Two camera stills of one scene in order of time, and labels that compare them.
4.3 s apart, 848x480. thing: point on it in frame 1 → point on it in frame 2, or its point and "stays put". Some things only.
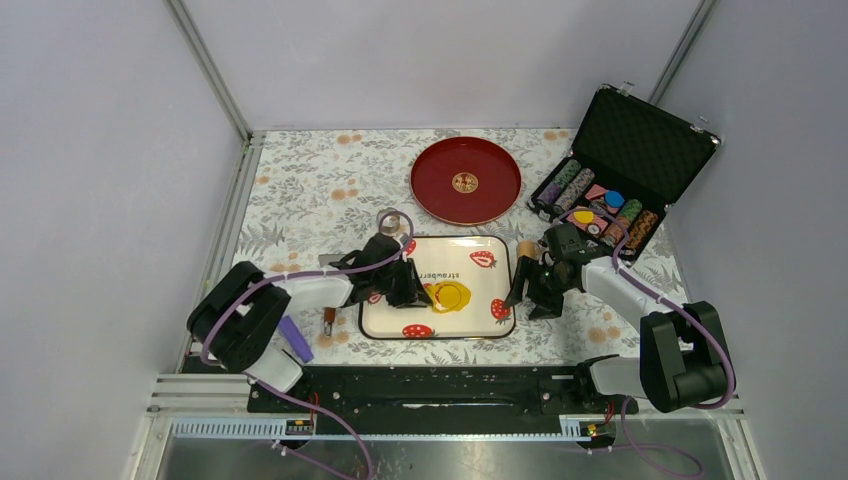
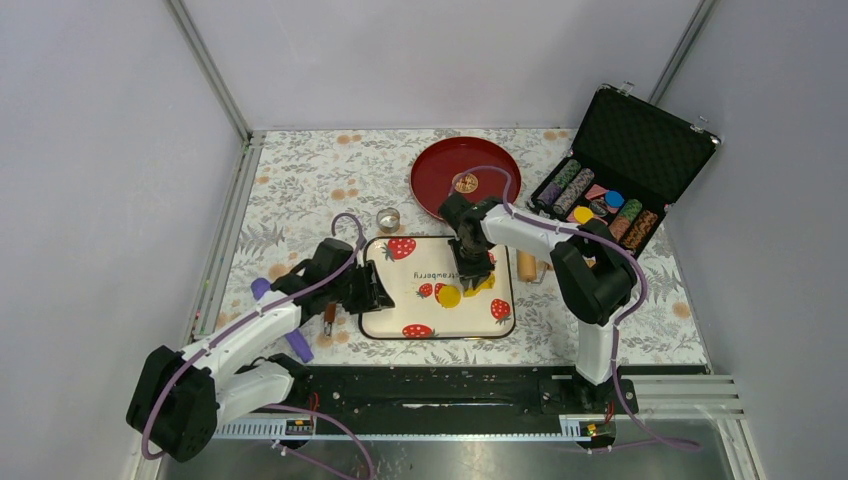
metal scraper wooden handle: (329, 312) stays put
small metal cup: (388, 221) stays put
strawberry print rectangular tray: (486, 264) stays put
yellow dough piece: (447, 296) → (488, 284)
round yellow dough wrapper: (448, 295) stays put
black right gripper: (547, 307) → (466, 271)
